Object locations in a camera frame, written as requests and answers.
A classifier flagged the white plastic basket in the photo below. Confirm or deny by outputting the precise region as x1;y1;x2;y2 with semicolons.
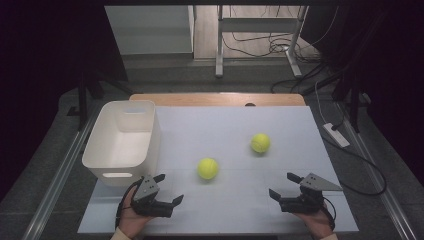
81;99;162;188

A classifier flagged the thin white cable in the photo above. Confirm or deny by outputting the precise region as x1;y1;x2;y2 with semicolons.
314;79;329;125

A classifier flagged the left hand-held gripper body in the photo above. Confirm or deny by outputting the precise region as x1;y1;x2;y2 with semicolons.
130;175;175;219

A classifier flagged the white metal desk frame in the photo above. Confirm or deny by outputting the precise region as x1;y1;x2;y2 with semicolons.
214;4;309;79

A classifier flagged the wooden table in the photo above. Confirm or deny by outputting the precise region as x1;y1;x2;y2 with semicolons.
128;93;307;108

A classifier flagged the person's right hand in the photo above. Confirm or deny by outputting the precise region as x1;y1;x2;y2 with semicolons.
294;203;336;240

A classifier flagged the bundle of thin floor cables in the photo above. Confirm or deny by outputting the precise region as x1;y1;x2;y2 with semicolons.
221;4;341;64

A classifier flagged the yellow tennis ball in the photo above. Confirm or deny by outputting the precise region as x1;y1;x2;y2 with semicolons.
196;157;220;181
250;132;272;154

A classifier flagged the black power strip cable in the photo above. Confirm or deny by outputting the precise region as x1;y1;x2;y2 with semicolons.
321;134;388;197

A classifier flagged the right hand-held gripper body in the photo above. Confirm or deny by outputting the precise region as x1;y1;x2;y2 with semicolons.
279;172;344;214

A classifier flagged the black stand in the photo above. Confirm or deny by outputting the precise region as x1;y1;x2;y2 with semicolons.
331;66;371;134
66;71;134;133

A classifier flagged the aluminium rail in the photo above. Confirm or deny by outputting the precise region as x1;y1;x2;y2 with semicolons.
21;103;101;240
334;101;419;240

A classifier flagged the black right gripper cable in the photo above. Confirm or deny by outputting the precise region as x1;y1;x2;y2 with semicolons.
321;196;337;232

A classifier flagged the person's left hand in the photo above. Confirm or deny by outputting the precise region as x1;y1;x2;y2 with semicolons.
118;184;158;239

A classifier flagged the thick black floor cable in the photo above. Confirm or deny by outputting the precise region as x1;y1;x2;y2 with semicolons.
269;61;344;96

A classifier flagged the white board sheet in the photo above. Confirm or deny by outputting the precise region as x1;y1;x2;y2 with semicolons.
77;105;360;234

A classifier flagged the white cabinet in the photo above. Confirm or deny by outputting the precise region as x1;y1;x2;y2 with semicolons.
104;4;196;56

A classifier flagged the white power strip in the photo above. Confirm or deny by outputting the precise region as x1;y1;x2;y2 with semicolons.
322;122;351;149

